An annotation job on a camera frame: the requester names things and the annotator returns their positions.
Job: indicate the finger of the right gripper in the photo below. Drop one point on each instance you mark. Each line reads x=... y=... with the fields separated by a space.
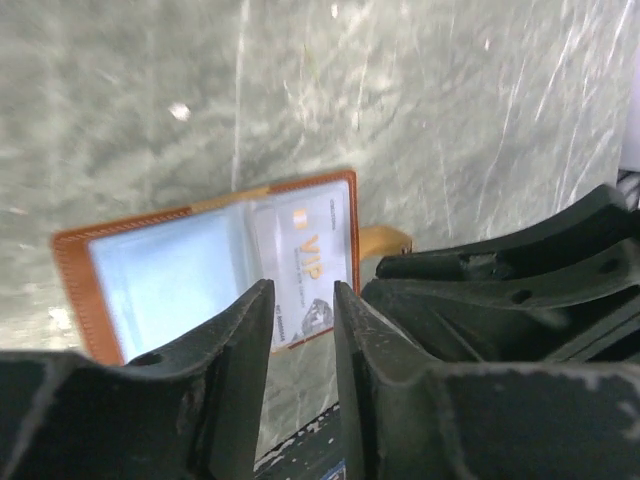
x=584 y=312
x=589 y=251

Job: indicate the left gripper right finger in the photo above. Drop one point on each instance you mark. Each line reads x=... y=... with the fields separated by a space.
x=405 y=415

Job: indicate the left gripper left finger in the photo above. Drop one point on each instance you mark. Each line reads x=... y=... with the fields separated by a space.
x=188 y=410

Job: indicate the brown leather card holder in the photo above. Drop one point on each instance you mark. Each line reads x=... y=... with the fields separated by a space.
x=137 y=283

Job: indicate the white VIP card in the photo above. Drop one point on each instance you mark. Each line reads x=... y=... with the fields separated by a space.
x=304 y=247

